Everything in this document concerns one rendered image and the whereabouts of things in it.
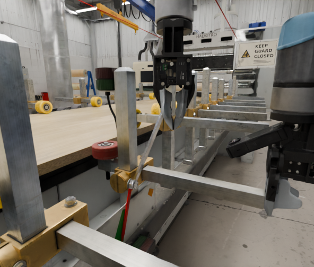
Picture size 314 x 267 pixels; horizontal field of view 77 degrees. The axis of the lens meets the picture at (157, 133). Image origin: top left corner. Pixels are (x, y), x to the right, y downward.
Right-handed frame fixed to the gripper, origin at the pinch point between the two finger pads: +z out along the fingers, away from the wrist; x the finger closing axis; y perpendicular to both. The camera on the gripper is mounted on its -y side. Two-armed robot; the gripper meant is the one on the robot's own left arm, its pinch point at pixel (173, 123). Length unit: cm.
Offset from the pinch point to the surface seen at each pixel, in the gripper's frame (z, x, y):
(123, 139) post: 3.9, -11.8, 1.0
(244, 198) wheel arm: 14.5, 15.1, 6.2
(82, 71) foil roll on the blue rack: -65, -343, -636
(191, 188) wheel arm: 14.8, 4.5, 2.3
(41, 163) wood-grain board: 8.5, -29.5, 6.3
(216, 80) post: -12, 23, -92
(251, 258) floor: 98, 48, -67
